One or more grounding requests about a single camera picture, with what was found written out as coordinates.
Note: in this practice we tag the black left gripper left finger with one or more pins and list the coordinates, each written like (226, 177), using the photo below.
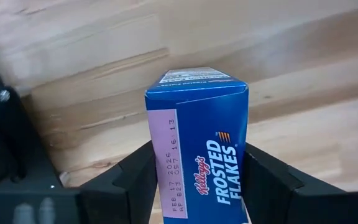
(120, 193)

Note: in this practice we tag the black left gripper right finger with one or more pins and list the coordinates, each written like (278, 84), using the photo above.
(278, 199)

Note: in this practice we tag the blue Frosted Flakes cereal box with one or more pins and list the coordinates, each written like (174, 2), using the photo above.
(210, 124)

